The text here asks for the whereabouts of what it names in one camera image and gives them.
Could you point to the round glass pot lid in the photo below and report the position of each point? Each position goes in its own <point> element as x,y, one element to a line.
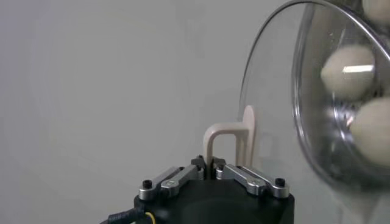
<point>250,137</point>

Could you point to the white steamed baozi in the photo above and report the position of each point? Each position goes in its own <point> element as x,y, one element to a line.
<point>374,131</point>
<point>347,73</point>
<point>379,9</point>

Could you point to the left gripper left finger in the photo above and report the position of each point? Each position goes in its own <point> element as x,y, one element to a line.
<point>179,178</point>

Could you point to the stainless steel steamer basket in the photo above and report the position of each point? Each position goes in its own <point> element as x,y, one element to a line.
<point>317,152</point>

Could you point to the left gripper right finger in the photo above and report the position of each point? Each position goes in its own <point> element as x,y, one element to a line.
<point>243,178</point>

